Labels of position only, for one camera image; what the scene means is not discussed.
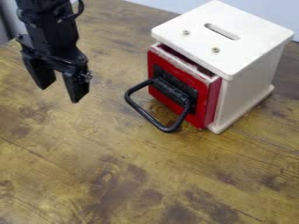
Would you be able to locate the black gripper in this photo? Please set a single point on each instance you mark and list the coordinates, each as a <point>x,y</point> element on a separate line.
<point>49,50</point>

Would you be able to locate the black metal drawer handle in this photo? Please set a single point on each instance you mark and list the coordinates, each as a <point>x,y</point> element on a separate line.
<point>172,92</point>

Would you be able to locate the red drawer front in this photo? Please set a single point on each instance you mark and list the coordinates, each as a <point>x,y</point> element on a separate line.
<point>196,76</point>

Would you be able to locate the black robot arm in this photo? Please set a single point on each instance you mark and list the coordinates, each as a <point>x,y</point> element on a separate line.
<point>48,5</point>

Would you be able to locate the white wooden box cabinet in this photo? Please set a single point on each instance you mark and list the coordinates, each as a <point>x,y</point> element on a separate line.
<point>236,45</point>

